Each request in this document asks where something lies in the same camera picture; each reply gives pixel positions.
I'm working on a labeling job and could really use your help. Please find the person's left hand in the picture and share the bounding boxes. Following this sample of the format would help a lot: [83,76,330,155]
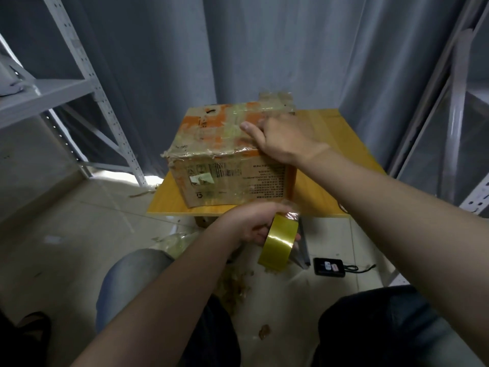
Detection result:
[208,198,303,249]

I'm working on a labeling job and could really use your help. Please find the person's right hand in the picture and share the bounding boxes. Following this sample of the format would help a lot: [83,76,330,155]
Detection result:
[239,113,333,168]

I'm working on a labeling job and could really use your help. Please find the yellow tape roll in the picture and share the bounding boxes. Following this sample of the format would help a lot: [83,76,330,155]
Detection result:
[257,212,301,274]

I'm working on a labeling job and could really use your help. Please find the medium brown cardboard box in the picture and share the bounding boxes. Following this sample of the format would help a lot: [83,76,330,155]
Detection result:
[258,91,296,113]

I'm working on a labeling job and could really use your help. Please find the large orange print cardboard box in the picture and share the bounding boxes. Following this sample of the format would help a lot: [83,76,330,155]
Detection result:
[160,103,299,208]

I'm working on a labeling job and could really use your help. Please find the person's right forearm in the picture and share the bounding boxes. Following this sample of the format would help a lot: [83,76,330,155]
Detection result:
[300,147,489,367]

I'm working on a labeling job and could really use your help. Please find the person's left forearm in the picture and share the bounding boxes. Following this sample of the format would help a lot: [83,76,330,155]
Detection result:
[69,229,238,367]

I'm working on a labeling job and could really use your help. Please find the tape scraps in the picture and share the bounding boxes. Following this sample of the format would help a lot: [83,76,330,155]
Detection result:
[153,229,261,310]

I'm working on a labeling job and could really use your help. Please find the person's right leg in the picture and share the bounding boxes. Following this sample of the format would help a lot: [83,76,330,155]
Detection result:
[315,285,482,367]

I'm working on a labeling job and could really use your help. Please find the yellow wooden table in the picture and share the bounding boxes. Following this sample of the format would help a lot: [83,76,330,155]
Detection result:
[145,108,387,268]

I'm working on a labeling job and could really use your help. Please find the black power adapter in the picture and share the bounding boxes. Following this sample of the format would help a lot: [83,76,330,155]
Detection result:
[312,256,347,278]

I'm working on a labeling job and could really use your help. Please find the grey curtain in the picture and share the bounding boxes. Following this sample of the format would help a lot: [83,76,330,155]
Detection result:
[0,0,489,176]

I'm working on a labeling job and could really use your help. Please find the grey metal shelf unit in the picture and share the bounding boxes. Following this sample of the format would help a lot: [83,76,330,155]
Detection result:
[0,0,148,188]
[390,0,489,219]

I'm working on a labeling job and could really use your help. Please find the black sandal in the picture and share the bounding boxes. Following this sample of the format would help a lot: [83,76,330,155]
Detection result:
[15,311,53,356]

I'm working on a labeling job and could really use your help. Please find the black adapter cable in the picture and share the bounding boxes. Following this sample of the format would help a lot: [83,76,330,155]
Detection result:
[344,263,377,274]

